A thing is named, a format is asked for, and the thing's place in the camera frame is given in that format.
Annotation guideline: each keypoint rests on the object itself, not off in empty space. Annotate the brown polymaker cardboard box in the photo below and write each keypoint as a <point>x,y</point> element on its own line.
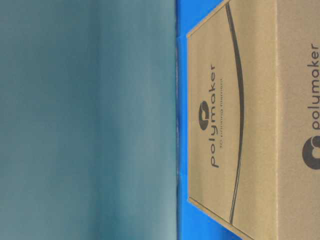
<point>254,118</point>

